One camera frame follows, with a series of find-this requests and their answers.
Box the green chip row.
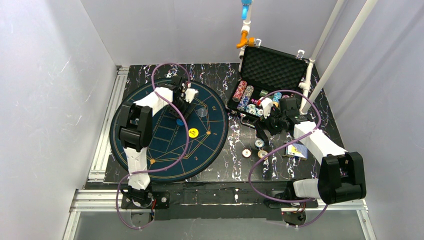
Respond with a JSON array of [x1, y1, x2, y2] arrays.
[[259, 89, 269, 97]]

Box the orange pipe clamp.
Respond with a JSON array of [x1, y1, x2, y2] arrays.
[[236, 30, 256, 49]]

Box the black poker chip case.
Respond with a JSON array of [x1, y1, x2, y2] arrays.
[[226, 45, 310, 120]]

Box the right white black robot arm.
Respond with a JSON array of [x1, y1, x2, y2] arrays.
[[254, 97, 367, 205]]

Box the loose light blue chips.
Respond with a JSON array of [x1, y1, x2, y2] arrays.
[[245, 104, 264, 117]]

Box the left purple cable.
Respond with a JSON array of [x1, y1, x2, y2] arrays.
[[115, 62, 192, 231]]

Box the aluminium rail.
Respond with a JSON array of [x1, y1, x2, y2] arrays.
[[63, 188, 376, 240], [87, 66, 129, 183]]

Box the red white poker chip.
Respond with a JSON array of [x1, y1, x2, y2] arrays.
[[241, 148, 252, 159]]

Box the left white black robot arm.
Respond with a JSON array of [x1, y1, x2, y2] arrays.
[[118, 77, 198, 191]]

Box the aluminium rail left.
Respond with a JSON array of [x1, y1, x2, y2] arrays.
[[87, 66, 129, 183]]

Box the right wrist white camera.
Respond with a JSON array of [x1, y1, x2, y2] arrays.
[[260, 97, 274, 119]]

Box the blue small blind button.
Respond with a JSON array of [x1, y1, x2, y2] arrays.
[[176, 119, 184, 126]]

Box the light blue chip row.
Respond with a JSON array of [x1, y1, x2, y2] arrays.
[[272, 92, 283, 108]]

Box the chrome case handle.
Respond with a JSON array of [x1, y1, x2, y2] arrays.
[[239, 113, 258, 129]]

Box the white pvc pipe frame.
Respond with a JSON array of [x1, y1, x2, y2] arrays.
[[314, 0, 387, 120]]

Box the yellow big blind button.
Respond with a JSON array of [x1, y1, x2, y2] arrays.
[[188, 128, 200, 139]]

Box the red white chip row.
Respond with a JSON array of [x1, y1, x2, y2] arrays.
[[232, 80, 247, 102]]

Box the aluminium rail front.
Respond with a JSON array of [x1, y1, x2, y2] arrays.
[[63, 188, 376, 240]]

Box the clear dealer button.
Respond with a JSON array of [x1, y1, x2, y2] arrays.
[[196, 107, 208, 118]]

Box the round dark blue poker mat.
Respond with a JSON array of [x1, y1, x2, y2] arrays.
[[109, 78, 229, 183]]

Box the light blue poker chip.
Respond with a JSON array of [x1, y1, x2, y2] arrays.
[[254, 138, 265, 149]]

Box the orange poker chip stack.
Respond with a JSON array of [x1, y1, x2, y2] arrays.
[[257, 149, 269, 161]]

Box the playing card deck box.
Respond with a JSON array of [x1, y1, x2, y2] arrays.
[[285, 143, 309, 160]]

